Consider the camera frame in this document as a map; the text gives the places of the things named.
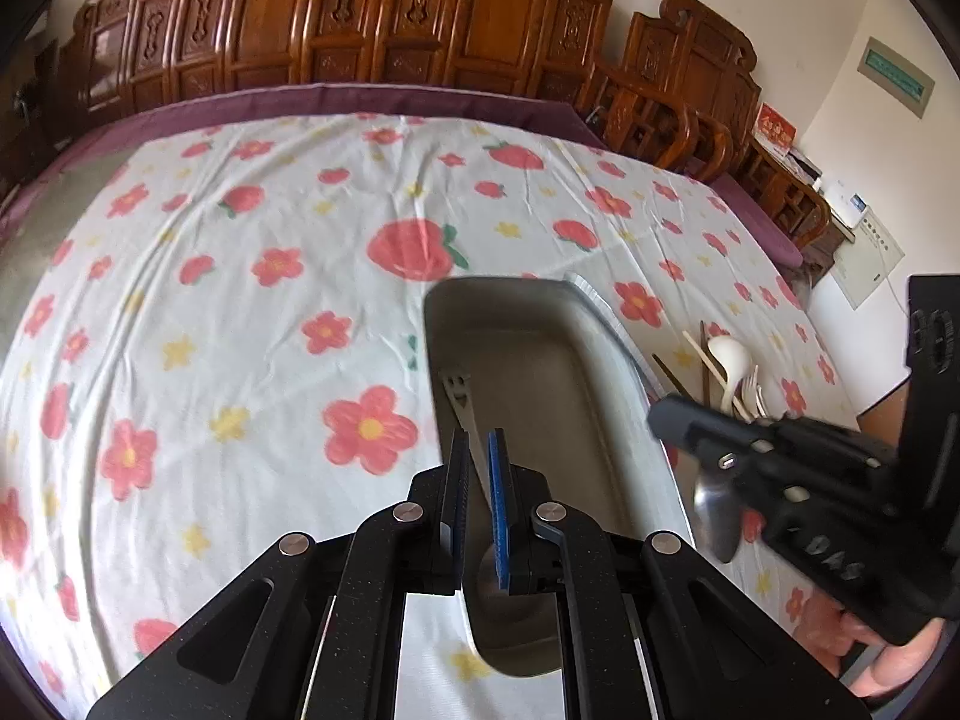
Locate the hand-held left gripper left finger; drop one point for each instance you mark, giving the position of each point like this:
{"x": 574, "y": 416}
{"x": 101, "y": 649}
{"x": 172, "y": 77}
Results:
{"x": 454, "y": 510}

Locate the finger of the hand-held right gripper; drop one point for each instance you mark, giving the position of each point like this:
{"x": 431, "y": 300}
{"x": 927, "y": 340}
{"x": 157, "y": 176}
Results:
{"x": 780, "y": 506}
{"x": 705, "y": 431}

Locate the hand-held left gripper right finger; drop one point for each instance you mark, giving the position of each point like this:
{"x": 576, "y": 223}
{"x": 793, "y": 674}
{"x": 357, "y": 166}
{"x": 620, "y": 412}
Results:
{"x": 499, "y": 510}

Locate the dark brown chopstick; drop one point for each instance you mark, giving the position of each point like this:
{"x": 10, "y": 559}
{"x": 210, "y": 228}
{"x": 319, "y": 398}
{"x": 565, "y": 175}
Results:
{"x": 705, "y": 367}
{"x": 669, "y": 375}

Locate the light wooden chopstick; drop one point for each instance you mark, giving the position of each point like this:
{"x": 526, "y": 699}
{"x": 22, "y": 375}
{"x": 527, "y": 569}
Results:
{"x": 709, "y": 367}

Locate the metal spoon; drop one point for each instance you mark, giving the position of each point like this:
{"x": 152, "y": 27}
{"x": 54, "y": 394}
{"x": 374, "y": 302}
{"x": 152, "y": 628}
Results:
{"x": 716, "y": 517}

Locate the slotted metal spatula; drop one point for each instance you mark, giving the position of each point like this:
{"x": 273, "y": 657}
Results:
{"x": 459, "y": 397}

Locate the grey metal tray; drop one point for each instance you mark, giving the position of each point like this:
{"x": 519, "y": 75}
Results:
{"x": 525, "y": 360}

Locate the person's right hand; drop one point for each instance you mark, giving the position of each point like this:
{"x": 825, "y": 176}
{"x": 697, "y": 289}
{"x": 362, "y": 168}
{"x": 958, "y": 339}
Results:
{"x": 892, "y": 671}

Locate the wooden side cabinet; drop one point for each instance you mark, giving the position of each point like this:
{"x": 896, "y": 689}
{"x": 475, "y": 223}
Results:
{"x": 787, "y": 195}

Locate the floral white sheet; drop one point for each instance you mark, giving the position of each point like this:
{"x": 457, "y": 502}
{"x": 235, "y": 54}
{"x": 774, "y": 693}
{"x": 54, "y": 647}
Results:
{"x": 247, "y": 315}

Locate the wooden armchair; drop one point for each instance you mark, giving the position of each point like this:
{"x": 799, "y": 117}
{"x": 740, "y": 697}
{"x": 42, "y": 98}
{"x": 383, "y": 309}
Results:
{"x": 660, "y": 127}

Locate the red box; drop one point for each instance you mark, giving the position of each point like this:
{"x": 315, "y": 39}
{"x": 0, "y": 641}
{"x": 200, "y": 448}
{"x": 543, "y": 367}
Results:
{"x": 776, "y": 124}

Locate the purple mat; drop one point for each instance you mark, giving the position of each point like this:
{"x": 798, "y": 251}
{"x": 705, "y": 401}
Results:
{"x": 375, "y": 97}

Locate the carved wooden bench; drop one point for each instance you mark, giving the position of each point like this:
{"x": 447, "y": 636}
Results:
{"x": 390, "y": 15}

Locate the green wall sign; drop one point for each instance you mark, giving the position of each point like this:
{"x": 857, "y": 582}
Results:
{"x": 896, "y": 75}

